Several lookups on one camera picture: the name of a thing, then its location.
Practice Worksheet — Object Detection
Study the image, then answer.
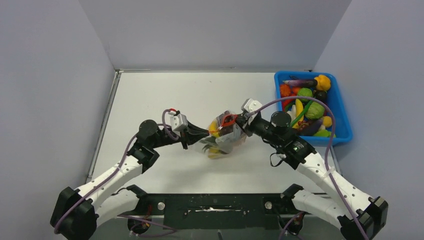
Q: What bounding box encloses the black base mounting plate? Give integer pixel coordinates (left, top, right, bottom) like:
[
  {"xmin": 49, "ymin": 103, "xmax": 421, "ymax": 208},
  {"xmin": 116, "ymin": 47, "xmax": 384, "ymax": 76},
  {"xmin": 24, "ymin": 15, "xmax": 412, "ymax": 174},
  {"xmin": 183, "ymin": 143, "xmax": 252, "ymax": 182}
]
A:
[{"xmin": 123, "ymin": 187, "xmax": 300, "ymax": 236}]

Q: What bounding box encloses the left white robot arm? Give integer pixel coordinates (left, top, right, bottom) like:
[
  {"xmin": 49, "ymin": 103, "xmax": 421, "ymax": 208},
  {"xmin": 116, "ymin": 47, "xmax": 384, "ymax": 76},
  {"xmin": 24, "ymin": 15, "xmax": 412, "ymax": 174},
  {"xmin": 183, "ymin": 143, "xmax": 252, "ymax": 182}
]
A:
[{"xmin": 50, "ymin": 119, "xmax": 209, "ymax": 240}]

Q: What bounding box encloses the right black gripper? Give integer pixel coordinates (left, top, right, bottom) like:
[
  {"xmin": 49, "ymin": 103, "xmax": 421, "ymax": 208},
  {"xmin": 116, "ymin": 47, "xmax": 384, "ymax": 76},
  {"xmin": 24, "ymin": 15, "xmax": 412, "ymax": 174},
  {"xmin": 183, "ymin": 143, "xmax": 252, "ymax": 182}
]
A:
[{"xmin": 231, "ymin": 114, "xmax": 281, "ymax": 147}]

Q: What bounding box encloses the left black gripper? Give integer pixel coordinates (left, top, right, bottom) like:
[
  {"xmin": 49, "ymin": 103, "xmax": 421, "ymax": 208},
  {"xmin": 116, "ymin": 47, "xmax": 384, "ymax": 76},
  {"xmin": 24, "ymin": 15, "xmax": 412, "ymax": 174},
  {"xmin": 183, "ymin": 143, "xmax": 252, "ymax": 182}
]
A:
[{"xmin": 150, "ymin": 119, "xmax": 209, "ymax": 149}]

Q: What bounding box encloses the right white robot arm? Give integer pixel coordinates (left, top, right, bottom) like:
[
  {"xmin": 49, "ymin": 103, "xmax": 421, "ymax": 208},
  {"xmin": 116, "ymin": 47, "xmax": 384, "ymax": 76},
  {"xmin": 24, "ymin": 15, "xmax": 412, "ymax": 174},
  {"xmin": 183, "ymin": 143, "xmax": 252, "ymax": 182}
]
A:
[{"xmin": 236, "ymin": 111, "xmax": 389, "ymax": 240}]

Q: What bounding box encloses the toy yellow mango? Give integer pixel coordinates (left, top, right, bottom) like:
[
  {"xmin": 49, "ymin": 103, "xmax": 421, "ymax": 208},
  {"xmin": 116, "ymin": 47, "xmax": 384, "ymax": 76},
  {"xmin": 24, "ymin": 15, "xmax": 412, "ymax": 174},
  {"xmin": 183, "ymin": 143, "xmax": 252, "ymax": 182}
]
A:
[{"xmin": 208, "ymin": 120, "xmax": 220, "ymax": 138}]

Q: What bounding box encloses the toy purple eggplant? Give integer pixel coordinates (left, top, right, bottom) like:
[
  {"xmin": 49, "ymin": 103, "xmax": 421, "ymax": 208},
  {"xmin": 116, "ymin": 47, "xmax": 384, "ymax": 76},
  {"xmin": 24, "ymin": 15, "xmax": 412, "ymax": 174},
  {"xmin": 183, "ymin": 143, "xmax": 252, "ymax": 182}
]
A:
[{"xmin": 282, "ymin": 79, "xmax": 318, "ymax": 88}]

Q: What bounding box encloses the toy orange bell pepper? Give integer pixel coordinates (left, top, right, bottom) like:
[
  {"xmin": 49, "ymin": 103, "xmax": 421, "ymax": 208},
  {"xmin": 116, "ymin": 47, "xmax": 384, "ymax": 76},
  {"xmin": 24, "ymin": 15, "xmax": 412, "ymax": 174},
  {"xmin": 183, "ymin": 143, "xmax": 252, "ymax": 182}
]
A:
[{"xmin": 314, "ymin": 74, "xmax": 332, "ymax": 91}]

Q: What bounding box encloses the clear zip top bag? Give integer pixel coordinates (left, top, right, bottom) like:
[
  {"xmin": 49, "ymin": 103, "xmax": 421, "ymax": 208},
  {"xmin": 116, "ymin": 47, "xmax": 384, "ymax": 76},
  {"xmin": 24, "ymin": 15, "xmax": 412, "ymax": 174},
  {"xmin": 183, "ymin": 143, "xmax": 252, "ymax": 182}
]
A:
[{"xmin": 199, "ymin": 110, "xmax": 247, "ymax": 159}]

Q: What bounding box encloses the purple cable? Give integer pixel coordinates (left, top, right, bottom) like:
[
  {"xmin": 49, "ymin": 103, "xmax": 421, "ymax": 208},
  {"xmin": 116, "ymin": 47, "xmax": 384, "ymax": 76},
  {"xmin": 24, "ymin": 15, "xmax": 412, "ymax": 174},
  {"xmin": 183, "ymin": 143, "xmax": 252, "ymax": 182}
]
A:
[
  {"xmin": 248, "ymin": 96, "xmax": 370, "ymax": 240},
  {"xmin": 53, "ymin": 108, "xmax": 181, "ymax": 235}
]

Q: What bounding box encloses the blue plastic bin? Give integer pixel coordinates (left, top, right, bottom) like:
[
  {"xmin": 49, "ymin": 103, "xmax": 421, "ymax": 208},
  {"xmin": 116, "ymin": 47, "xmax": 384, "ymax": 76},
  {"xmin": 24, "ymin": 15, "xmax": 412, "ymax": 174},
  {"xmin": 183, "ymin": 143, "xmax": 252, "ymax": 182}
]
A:
[{"xmin": 274, "ymin": 70, "xmax": 353, "ymax": 145}]

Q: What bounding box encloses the toy dark avocado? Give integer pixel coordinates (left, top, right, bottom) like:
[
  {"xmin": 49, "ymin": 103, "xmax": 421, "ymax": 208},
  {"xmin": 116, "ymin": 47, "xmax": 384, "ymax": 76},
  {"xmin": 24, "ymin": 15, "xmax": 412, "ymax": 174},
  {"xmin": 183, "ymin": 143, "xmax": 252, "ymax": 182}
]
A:
[{"xmin": 313, "ymin": 90, "xmax": 328, "ymax": 103}]

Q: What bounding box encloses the toy light green cabbage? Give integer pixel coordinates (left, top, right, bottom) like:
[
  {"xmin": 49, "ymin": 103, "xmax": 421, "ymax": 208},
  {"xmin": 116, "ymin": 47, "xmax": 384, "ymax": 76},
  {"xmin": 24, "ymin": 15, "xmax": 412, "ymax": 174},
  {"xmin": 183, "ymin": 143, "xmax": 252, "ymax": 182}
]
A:
[{"xmin": 304, "ymin": 101, "xmax": 326, "ymax": 120}]

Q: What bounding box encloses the toy small yellow fruit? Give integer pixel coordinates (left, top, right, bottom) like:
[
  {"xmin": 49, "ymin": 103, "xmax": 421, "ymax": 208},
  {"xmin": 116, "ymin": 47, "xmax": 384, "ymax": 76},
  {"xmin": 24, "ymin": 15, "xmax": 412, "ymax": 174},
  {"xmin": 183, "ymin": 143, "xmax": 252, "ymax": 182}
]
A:
[{"xmin": 322, "ymin": 116, "xmax": 333, "ymax": 128}]

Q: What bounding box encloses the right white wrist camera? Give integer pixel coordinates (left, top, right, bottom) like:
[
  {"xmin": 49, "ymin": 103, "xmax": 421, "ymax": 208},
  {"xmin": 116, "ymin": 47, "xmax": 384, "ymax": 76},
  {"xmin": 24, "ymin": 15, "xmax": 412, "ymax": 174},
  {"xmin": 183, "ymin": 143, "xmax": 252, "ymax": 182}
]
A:
[{"xmin": 241, "ymin": 98, "xmax": 263, "ymax": 125}]

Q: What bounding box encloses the toy yellow banana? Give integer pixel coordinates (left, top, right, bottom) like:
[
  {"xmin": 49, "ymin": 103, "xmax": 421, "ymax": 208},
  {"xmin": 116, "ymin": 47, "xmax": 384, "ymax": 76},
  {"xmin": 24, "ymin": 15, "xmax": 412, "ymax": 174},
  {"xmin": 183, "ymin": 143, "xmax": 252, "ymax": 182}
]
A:
[{"xmin": 292, "ymin": 99, "xmax": 304, "ymax": 129}]

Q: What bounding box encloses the toy green custard apple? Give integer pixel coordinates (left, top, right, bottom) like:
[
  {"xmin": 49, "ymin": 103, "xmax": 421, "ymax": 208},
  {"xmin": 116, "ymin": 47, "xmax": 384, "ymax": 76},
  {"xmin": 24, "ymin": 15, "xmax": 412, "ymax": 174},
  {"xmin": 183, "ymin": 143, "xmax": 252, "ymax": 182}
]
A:
[{"xmin": 296, "ymin": 87, "xmax": 313, "ymax": 102}]

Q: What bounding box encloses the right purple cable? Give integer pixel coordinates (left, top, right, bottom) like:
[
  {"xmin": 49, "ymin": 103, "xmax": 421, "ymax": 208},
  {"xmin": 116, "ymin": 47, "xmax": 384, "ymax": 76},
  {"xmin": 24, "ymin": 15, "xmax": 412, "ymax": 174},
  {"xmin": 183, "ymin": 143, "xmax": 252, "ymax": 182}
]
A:
[{"xmin": 248, "ymin": 96, "xmax": 370, "ymax": 240}]

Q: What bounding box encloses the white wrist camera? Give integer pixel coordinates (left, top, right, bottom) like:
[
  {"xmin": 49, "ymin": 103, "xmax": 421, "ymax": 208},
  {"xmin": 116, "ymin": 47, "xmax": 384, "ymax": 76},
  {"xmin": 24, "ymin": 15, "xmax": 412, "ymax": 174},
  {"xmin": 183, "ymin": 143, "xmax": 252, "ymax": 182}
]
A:
[
  {"xmin": 241, "ymin": 98, "xmax": 263, "ymax": 125},
  {"xmin": 169, "ymin": 113, "xmax": 189, "ymax": 133}
]

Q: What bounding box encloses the toy green lime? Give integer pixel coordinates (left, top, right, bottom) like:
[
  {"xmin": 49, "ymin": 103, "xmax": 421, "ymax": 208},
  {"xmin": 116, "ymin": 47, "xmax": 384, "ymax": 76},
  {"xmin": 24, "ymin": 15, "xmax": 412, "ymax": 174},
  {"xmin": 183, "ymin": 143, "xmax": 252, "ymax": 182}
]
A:
[{"xmin": 313, "ymin": 129, "xmax": 332, "ymax": 138}]

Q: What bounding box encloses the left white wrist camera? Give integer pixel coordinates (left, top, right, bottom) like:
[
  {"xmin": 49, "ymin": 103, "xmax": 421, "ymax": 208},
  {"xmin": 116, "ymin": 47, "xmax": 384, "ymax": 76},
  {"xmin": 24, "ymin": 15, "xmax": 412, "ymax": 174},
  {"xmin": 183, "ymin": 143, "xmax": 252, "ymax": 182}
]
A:
[{"xmin": 169, "ymin": 113, "xmax": 189, "ymax": 133}]

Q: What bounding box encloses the toy pineapple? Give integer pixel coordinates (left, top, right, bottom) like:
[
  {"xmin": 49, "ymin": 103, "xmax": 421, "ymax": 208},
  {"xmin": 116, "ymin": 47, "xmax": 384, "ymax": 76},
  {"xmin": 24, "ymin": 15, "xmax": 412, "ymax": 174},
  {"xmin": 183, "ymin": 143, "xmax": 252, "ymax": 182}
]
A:
[{"xmin": 201, "ymin": 137, "xmax": 221, "ymax": 159}]

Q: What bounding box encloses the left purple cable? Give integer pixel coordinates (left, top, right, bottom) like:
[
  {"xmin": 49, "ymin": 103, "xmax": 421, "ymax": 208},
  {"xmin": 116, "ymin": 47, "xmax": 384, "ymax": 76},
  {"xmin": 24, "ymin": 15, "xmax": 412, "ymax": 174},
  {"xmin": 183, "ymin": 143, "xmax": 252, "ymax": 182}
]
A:
[{"xmin": 53, "ymin": 108, "xmax": 181, "ymax": 235}]

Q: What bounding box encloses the toy green chili pepper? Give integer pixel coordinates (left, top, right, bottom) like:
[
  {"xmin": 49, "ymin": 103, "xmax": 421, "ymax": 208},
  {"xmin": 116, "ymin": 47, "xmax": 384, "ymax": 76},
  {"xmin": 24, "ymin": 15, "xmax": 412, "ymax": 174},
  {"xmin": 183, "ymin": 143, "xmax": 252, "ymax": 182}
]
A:
[{"xmin": 290, "ymin": 99, "xmax": 313, "ymax": 128}]

